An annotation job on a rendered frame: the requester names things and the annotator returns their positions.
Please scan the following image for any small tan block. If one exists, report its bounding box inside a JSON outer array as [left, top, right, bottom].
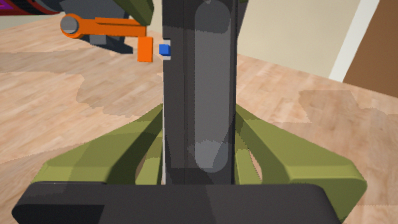
[[135, 153, 147, 180]]

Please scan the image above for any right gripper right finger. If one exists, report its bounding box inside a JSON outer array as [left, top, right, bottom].
[[234, 104, 367, 224]]

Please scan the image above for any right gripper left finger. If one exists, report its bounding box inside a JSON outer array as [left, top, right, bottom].
[[30, 103, 163, 185]]

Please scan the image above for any red and grey hose nozzle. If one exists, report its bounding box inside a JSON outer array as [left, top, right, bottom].
[[0, 0, 249, 185]]

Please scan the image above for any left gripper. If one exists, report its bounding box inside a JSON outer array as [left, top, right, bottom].
[[113, 0, 154, 27]]

